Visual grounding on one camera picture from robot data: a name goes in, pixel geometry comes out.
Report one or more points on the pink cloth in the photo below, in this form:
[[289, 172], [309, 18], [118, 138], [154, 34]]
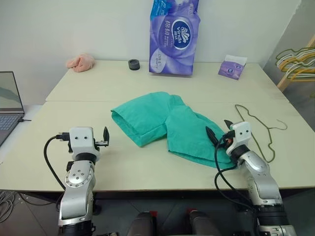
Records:
[[81, 62]]

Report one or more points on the dark rounded shape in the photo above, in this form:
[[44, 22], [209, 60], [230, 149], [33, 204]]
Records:
[[141, 225], [203, 225]]

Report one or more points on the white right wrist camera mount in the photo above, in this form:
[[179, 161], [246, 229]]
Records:
[[242, 134]]

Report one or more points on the grey laptop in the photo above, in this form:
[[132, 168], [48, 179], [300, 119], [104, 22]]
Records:
[[9, 98]]

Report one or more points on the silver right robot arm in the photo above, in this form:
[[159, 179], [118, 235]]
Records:
[[261, 177]]

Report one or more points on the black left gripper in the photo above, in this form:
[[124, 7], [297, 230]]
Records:
[[101, 143]]

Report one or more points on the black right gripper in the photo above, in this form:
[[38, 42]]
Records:
[[227, 140]]

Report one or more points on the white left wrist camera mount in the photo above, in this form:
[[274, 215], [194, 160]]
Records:
[[81, 141]]

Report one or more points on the black round tape roll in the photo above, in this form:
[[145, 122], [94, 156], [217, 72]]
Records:
[[134, 65]]

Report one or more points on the green shorts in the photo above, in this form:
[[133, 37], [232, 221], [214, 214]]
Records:
[[152, 115]]

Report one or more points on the small purple tissue pack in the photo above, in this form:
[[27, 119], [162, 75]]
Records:
[[230, 70]]

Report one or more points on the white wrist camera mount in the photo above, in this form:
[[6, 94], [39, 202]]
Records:
[[242, 134], [81, 141]]

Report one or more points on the large purple tissue pack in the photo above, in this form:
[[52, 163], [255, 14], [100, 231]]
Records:
[[172, 49]]

